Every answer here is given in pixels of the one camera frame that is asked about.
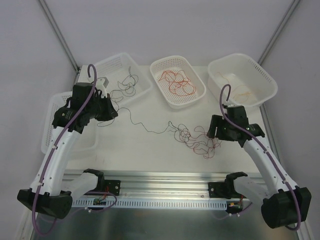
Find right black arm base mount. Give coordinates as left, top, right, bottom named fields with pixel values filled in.
left=207, top=182, right=242, bottom=200

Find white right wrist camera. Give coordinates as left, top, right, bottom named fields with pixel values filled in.
left=222, top=104, right=237, bottom=109

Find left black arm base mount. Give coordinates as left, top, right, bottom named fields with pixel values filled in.
left=85, top=179, right=121, bottom=196

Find large white perforated basket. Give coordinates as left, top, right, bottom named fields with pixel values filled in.
left=40, top=91, right=102, bottom=155

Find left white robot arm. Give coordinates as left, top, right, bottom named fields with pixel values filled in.
left=17, top=83, right=118, bottom=220

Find orange cables in oval basket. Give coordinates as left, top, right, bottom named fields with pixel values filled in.
left=157, top=69, right=197, bottom=97

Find yellow cables in bin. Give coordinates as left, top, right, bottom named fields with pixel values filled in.
left=214, top=71, right=253, bottom=101

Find translucent white perforated basket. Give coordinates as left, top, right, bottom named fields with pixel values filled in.
left=94, top=52, right=153, bottom=107

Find white slotted cable duct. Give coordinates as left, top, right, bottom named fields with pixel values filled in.
left=72, top=197, right=227, bottom=211

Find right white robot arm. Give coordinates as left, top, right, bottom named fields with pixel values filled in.
left=207, top=105, right=312, bottom=231

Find aluminium frame post right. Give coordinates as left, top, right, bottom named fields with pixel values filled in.
left=257, top=0, right=302, bottom=65

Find red black cable bundle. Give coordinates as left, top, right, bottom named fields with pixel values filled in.
left=172, top=123, right=223, bottom=160

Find solid white plastic bin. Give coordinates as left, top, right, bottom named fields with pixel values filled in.
left=207, top=53, right=278, bottom=109

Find aluminium frame post left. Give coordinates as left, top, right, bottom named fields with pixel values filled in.
left=37, top=0, right=80, bottom=73

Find oval white perforated basket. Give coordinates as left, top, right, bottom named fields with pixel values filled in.
left=149, top=55, right=207, bottom=110

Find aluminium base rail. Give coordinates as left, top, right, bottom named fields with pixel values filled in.
left=62, top=169, right=276, bottom=201

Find aluminium frame post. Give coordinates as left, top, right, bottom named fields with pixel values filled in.
left=257, top=0, right=302, bottom=65
left=37, top=0, right=80, bottom=73

